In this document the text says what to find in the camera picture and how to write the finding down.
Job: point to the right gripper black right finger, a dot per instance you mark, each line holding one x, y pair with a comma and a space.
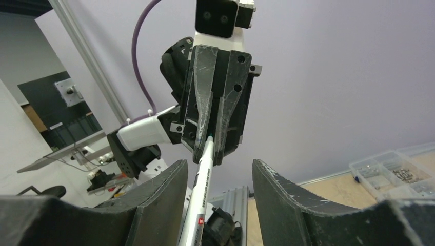
291, 215

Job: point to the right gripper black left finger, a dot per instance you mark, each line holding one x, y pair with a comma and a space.
150, 214

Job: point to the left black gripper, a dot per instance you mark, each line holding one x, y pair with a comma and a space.
212, 87

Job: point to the white green whiteboard marker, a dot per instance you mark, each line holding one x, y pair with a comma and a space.
195, 218

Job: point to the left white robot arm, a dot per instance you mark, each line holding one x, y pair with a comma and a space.
136, 143

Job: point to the background desk with equipment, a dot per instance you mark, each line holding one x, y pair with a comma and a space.
77, 155

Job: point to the clear plastic screw box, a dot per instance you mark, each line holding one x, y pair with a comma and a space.
396, 175

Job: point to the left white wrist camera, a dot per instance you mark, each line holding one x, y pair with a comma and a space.
221, 23

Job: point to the aluminium table frame rail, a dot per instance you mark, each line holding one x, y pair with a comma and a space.
235, 202

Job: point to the aluminium enclosure post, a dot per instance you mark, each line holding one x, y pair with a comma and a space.
77, 36

